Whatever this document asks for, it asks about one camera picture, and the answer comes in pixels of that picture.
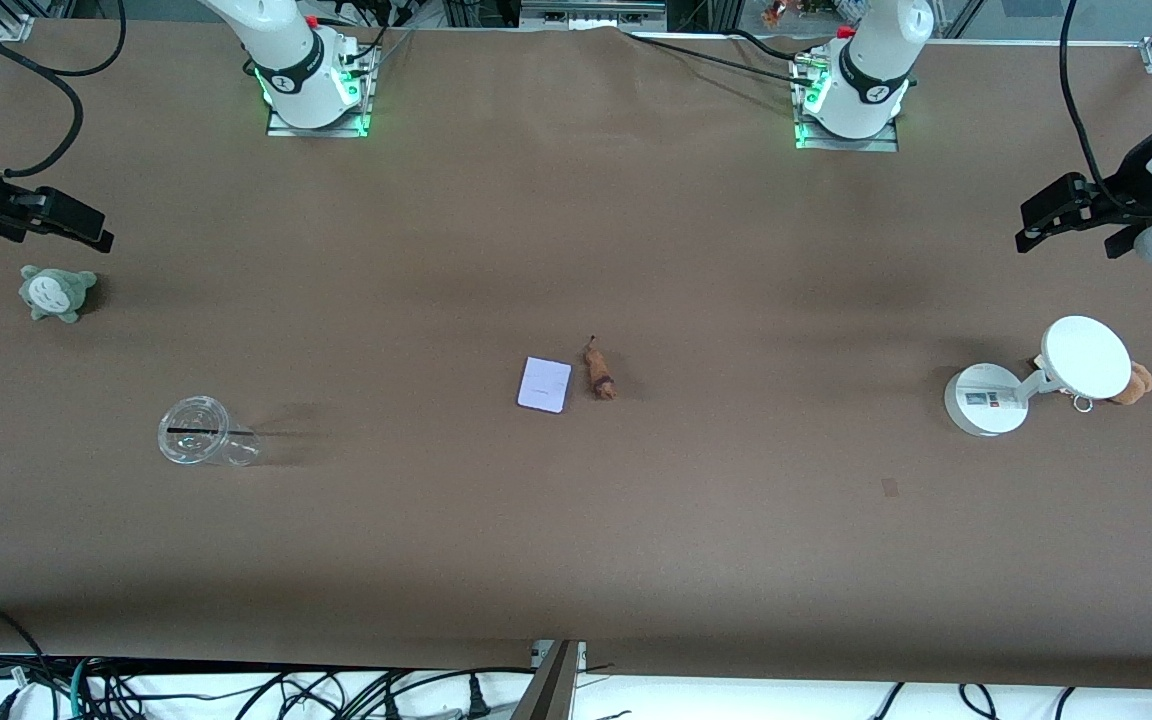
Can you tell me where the brown lion statue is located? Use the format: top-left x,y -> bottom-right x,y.
583,335 -> 618,402

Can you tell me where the grey totoro plush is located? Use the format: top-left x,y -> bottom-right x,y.
19,265 -> 98,324

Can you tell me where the white round desk lamp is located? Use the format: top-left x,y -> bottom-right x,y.
944,315 -> 1133,438

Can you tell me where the clear plastic cup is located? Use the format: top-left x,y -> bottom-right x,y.
157,396 -> 262,467

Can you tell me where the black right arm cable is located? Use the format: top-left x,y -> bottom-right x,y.
0,0 -> 129,181

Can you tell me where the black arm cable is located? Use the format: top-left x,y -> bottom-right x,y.
0,0 -> 129,181
1058,0 -> 1152,217

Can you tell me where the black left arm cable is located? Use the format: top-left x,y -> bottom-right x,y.
1058,0 -> 1152,217

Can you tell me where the brown bear plush keychain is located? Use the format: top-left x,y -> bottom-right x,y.
1071,361 -> 1152,413

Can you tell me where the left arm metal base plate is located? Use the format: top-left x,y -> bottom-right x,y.
794,55 -> 902,153

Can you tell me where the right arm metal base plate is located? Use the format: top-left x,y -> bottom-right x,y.
266,40 -> 377,138

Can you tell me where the black base cable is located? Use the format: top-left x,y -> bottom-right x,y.
731,28 -> 817,63
621,28 -> 817,83

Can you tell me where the aluminium frame rail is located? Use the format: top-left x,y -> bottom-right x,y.
519,0 -> 669,31

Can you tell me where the black plug cable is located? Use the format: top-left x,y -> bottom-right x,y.
376,668 -> 537,719

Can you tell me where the metal table bracket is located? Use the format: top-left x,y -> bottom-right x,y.
511,640 -> 589,720

